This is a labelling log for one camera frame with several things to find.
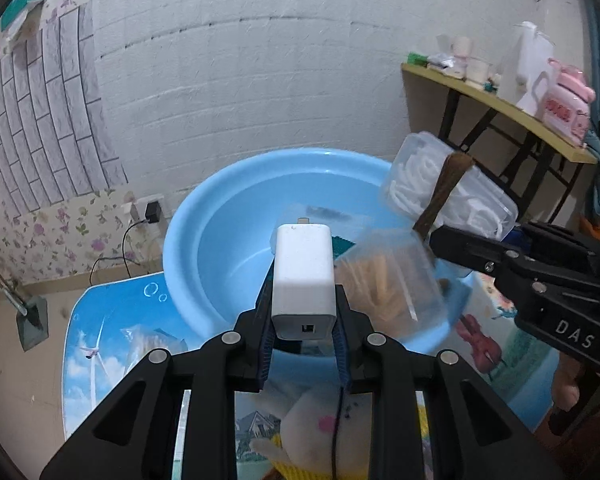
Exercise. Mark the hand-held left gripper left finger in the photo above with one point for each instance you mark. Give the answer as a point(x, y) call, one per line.
point(266, 330)

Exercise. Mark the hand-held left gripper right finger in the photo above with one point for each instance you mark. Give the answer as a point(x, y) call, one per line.
point(341, 345)

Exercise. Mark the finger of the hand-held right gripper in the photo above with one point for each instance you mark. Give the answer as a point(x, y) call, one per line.
point(565, 245)
point(470, 247)

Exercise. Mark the brown wooden stick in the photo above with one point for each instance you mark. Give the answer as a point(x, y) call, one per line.
point(442, 190)

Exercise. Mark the white charger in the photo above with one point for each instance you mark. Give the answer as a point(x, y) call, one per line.
point(302, 270)

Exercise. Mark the clear toothpick box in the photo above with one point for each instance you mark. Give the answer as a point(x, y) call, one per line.
point(380, 285)

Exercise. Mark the clear floss pick box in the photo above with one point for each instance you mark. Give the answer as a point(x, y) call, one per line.
point(415, 180)

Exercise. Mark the light blue plastic basin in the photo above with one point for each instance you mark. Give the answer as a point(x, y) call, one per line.
point(220, 250)

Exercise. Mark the green packet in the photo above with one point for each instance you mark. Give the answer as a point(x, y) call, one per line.
point(343, 248)

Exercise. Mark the beige plush bear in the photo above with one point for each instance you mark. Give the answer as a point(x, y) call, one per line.
point(565, 385)

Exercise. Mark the white plush with yellow frill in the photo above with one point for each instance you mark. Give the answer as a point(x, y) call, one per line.
point(310, 430)

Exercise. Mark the clear plastic bag with sticks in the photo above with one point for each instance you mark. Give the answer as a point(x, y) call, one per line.
point(152, 342)

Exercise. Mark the pink kettle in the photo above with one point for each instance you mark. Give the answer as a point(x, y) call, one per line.
point(565, 110)

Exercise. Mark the yellow side table black legs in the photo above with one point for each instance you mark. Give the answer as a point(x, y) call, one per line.
point(505, 106)

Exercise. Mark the black plug adapter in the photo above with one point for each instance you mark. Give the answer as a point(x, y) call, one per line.
point(153, 211)

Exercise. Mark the white paper cup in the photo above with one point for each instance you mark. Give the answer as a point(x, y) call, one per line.
point(480, 70)

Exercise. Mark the white jug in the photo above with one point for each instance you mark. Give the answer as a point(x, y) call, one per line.
point(532, 60)

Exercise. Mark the white crumpled wrapper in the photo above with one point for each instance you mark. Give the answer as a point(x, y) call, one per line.
point(440, 60)

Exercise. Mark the small green item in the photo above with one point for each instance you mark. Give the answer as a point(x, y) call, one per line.
point(417, 58)

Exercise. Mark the metal pole with grey head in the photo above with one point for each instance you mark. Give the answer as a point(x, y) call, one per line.
point(32, 322)

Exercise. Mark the green and white hanging bag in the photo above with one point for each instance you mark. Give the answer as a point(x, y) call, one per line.
point(25, 0)

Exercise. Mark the white wall socket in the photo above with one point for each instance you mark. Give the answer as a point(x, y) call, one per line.
point(137, 205)

